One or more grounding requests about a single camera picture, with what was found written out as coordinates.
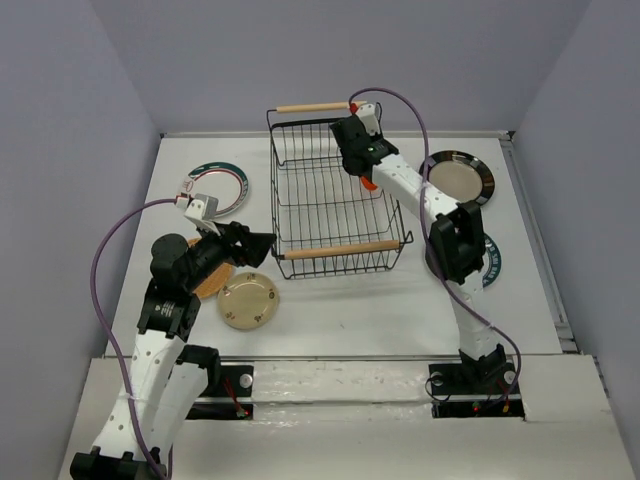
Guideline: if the white plate teal red rim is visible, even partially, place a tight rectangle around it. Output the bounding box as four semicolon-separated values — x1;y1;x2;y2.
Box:
176;161;249;216

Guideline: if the black rimmed silver plate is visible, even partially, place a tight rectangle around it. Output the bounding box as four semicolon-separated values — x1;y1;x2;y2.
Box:
418;150;496;205

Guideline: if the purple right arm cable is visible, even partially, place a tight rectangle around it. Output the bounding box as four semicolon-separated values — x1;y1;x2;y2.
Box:
348;88;524;401

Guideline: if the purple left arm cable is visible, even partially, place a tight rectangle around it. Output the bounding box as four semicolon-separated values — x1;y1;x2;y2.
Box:
92;198;177;476

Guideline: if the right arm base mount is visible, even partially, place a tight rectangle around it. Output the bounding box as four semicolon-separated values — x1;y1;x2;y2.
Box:
425;362;525;419

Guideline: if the woven tan plate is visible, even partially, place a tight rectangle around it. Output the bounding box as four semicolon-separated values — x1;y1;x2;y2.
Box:
192;263;234;300

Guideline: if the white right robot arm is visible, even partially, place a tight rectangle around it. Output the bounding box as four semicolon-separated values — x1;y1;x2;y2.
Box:
330;114;521;400

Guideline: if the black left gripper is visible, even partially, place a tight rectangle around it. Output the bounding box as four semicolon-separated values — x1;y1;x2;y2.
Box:
183;218;277;291

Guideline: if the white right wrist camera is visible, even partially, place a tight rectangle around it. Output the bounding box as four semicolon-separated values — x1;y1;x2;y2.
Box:
349;101;382;137

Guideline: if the white plate teal lettered rim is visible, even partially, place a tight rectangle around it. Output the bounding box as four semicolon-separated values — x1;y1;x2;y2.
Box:
423;230;503;291

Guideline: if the black wire dish rack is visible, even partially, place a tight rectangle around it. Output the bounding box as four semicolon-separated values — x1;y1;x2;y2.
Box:
266;109;413;280

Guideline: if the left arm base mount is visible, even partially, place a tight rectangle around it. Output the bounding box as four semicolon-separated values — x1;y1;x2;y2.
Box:
186;364;254;421

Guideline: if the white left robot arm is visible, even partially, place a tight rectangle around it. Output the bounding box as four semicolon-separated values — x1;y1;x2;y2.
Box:
70;222;276;479

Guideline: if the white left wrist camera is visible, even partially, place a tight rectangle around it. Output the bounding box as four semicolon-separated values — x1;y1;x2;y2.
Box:
175;193;218;234

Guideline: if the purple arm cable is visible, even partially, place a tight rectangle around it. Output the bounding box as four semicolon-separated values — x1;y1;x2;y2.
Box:
348;88;524;401
92;198;177;476

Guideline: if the beige floral plate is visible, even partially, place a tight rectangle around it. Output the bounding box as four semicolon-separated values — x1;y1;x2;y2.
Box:
217;272;280;331

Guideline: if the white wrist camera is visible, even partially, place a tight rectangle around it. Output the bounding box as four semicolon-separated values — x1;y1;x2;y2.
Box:
175;193;218;234
349;101;382;137

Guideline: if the orange plate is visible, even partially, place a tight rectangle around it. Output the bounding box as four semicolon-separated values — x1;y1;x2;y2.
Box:
360;177;378;192

